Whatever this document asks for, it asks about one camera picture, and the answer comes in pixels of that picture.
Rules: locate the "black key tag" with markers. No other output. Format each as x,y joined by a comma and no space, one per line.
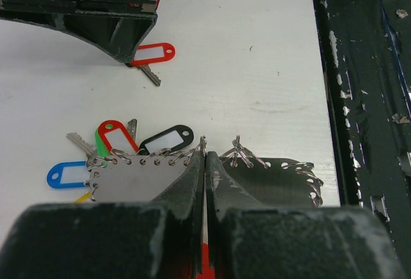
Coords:
175,138

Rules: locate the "metal key holder red handle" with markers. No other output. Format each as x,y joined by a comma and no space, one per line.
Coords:
123,178

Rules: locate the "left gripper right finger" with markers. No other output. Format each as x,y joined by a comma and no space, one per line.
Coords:
238,226

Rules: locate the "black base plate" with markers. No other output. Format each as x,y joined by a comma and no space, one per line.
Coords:
365,49

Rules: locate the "red key tag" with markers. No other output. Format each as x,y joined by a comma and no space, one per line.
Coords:
115,136

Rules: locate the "key with red tag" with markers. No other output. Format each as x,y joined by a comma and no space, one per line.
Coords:
148,54

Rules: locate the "yellow key tag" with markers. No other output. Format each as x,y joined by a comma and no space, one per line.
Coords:
87,197

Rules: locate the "blue key tag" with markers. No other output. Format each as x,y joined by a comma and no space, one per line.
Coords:
68,175

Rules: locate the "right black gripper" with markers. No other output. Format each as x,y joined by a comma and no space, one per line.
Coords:
117,28

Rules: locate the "green key tag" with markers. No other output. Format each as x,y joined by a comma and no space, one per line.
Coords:
100,146

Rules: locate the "silver key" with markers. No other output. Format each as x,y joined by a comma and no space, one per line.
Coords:
89,150

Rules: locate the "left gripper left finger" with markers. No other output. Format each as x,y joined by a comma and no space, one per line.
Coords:
182,244

